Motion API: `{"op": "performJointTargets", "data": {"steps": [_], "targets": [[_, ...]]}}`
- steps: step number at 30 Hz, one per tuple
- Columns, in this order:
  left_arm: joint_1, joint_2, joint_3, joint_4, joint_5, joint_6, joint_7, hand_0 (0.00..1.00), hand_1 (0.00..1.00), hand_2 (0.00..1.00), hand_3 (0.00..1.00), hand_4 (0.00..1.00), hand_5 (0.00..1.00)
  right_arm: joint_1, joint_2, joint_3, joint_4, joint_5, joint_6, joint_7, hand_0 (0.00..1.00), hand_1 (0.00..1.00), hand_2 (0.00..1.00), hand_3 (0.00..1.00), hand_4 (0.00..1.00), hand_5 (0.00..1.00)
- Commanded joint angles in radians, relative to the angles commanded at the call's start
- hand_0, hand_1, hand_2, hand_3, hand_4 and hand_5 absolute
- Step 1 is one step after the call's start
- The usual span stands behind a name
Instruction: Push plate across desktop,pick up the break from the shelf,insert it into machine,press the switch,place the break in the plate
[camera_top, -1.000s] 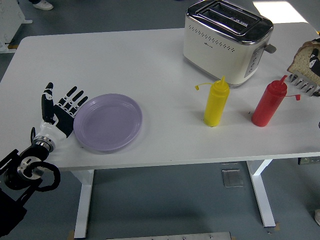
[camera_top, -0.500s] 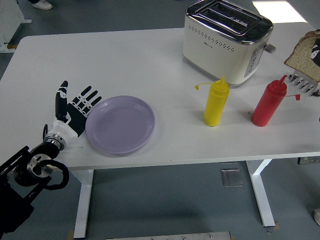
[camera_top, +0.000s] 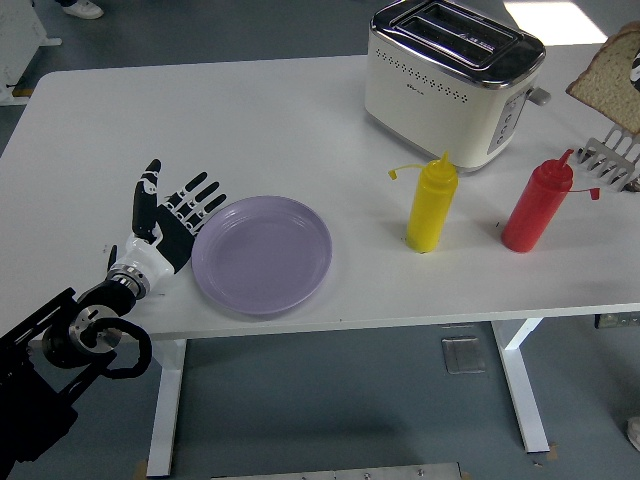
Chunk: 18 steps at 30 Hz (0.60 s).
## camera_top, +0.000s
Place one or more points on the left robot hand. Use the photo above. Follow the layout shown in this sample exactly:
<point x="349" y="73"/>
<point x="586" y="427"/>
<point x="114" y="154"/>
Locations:
<point x="172" y="237"/>

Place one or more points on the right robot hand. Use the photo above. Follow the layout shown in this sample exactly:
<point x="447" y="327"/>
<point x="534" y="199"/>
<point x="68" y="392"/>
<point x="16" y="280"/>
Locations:
<point x="636" y="70"/>

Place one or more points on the bread slice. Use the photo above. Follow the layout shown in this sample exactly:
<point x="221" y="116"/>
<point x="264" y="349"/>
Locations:
<point x="607" y="85"/>

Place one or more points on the purple plate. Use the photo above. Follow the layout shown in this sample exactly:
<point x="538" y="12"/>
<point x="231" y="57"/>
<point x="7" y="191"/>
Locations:
<point x="262" y="255"/>

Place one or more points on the white chrome toaster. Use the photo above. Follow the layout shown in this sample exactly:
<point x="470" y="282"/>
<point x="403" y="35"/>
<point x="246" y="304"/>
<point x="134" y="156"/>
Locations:
<point x="425" y="110"/>

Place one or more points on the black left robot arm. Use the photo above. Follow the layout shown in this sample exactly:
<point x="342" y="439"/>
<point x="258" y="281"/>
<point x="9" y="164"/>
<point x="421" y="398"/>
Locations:
<point x="30" y="360"/>

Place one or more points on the metal toast rack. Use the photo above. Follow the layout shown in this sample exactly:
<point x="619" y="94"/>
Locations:
<point x="607" y="160"/>

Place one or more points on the white table leg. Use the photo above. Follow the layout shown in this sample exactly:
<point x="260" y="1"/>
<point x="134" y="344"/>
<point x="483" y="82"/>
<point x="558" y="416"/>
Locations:
<point x="167" y="400"/>
<point x="522" y="390"/>

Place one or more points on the red squeeze bottle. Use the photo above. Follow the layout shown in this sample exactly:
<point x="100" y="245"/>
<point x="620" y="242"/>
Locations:
<point x="532" y="215"/>

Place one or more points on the person's white shoe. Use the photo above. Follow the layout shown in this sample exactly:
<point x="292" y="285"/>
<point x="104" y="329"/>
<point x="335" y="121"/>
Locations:
<point x="85" y="9"/>
<point x="635" y="432"/>

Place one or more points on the yellow squeeze bottle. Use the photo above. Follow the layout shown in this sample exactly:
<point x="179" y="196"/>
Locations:
<point x="430" y="210"/>

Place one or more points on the table height control panel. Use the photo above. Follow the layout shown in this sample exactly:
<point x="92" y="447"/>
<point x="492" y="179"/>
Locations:
<point x="617" y="320"/>

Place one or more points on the white equipment cabinet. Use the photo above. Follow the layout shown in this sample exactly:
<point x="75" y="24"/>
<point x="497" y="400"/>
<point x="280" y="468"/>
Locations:
<point x="20" y="30"/>

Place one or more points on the metal floor socket cover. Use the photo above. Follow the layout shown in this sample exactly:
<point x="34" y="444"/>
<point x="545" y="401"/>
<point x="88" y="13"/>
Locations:
<point x="463" y="355"/>

